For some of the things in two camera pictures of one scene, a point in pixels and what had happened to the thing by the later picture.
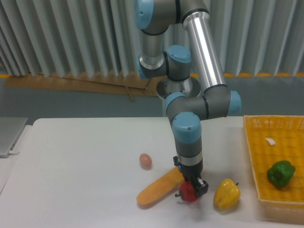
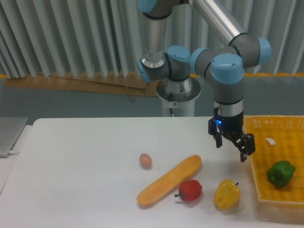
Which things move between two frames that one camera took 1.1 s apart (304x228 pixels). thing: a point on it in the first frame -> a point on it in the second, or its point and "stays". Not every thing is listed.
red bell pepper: [187, 191] stays
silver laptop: [10, 128] stays
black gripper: [190, 173] -> [244, 142]
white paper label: [271, 141] stays
